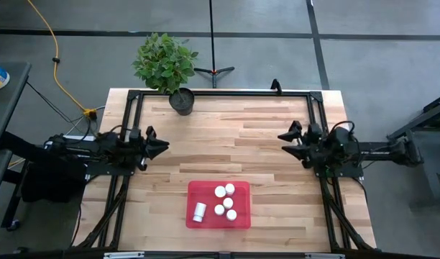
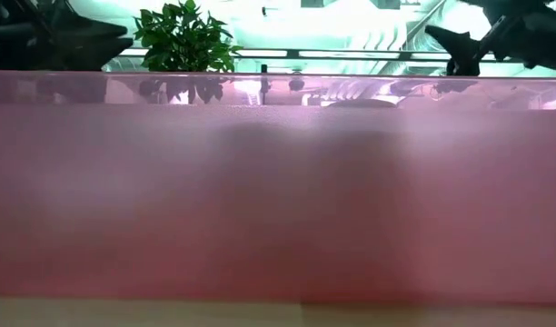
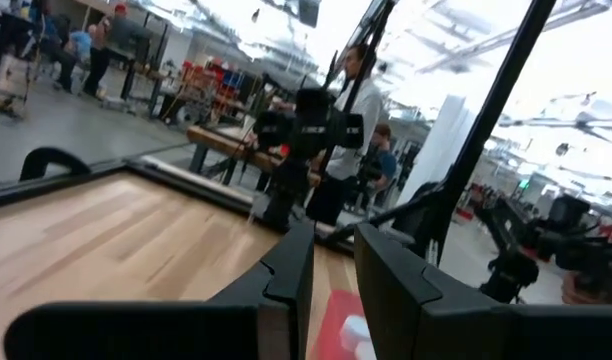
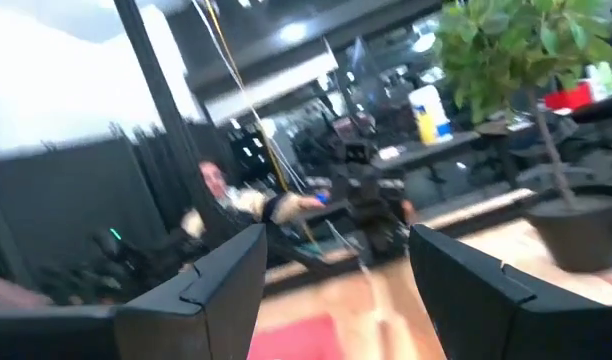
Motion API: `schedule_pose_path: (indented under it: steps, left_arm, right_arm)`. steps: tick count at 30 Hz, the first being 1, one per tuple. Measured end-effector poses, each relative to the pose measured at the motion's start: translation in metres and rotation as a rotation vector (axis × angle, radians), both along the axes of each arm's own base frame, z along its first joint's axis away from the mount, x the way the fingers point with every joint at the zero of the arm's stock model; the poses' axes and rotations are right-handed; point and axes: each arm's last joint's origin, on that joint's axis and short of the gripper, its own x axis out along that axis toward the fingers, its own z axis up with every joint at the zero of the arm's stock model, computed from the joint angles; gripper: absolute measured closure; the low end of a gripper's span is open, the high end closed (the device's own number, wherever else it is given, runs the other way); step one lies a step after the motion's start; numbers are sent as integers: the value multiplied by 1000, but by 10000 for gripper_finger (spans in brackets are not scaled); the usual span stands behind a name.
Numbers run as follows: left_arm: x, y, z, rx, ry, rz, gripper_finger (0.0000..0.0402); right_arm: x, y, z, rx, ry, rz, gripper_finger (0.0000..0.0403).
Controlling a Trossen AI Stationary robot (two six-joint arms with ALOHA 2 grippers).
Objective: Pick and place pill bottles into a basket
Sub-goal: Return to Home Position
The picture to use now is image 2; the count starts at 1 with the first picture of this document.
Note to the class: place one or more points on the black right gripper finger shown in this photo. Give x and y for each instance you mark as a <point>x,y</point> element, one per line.
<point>464,64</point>
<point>459,42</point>

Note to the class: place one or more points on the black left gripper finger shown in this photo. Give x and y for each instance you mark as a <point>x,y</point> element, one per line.
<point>92,52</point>
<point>92,31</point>

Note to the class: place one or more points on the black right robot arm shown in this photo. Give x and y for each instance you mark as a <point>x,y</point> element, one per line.
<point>555,50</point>

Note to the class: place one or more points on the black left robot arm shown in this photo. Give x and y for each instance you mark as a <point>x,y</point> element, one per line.
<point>1,50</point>

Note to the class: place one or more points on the red translucent plastic basket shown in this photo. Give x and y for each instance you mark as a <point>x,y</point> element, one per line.
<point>123,204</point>

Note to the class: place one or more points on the green potted plant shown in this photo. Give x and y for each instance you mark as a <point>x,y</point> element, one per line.
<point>182,41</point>

